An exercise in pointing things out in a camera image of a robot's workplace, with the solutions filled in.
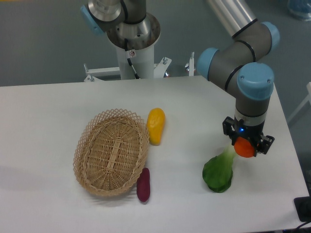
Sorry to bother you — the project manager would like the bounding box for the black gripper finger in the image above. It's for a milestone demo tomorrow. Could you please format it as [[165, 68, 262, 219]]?
[[222, 116, 236, 145], [255, 135, 275, 155]]

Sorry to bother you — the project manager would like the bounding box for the yellow mango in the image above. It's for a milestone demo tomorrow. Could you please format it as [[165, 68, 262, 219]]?
[[147, 108, 166, 146]]

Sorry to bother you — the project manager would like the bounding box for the green leafy vegetable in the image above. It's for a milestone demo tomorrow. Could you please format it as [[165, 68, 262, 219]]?
[[202, 145, 237, 193]]

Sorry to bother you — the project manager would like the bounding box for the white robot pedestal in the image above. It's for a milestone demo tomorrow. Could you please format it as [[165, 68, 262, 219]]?
[[83, 12, 197, 82]]

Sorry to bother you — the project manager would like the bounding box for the woven wicker basket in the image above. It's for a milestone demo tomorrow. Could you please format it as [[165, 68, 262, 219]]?
[[73, 109, 149, 197]]

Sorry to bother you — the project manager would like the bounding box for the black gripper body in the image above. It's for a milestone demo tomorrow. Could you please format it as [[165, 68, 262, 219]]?
[[230, 118, 265, 146]]

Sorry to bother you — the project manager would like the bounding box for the purple sweet potato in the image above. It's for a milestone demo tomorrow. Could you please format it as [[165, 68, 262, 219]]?
[[137, 168, 151, 202]]

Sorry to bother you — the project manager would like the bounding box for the white frame at right edge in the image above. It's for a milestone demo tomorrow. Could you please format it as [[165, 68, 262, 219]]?
[[287, 82, 311, 125]]

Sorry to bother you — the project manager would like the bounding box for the blue object in background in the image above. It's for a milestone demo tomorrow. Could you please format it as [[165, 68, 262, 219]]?
[[287, 0, 311, 21]]

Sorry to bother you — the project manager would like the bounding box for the black cable on pedestal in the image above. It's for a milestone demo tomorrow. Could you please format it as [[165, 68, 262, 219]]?
[[123, 38, 141, 80]]

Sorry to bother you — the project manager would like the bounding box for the black device at table edge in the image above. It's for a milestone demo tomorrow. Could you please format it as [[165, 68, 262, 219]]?
[[294, 197, 311, 222]]

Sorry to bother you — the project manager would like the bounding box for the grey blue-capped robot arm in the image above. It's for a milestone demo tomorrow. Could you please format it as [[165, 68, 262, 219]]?
[[80, 0, 280, 158]]

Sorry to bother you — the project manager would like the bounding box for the orange fruit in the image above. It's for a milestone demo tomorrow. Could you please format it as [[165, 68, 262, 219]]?
[[234, 137, 255, 158]]

